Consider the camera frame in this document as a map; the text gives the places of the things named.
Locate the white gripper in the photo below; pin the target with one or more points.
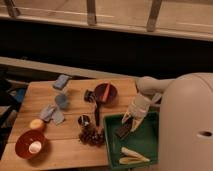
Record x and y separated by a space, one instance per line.
138 108

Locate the dark eraser block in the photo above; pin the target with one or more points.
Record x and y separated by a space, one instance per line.
123 130

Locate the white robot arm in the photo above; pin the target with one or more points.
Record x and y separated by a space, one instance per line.
150 91

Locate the green plastic tray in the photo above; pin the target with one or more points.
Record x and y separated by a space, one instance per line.
143 141

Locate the black spoon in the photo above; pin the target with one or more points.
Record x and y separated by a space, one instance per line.
97 113

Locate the dark red bowl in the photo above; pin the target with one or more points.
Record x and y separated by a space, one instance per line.
100 89

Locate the orange carrot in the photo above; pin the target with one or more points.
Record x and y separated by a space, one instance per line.
106 93

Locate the lower corn husk piece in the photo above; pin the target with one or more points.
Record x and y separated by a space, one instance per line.
129 160

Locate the brown grape bunch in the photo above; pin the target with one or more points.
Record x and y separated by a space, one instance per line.
91 136

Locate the small dark cup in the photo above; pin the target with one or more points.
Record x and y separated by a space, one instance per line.
89 96

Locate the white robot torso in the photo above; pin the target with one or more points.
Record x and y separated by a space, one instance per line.
186 124

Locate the blue cup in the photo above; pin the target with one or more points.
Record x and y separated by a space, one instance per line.
62 101

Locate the blue sponge block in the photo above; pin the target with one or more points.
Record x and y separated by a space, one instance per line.
61 82

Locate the blue crumpled cloth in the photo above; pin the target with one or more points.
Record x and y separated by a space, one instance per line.
52 113

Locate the yellow orange fruit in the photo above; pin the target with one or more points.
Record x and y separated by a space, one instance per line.
37 124

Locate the white egg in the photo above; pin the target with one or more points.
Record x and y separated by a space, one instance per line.
35 147

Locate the orange-brown bowl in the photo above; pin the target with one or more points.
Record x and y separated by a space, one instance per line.
25 140

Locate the black chair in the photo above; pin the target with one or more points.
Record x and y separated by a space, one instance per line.
6 99

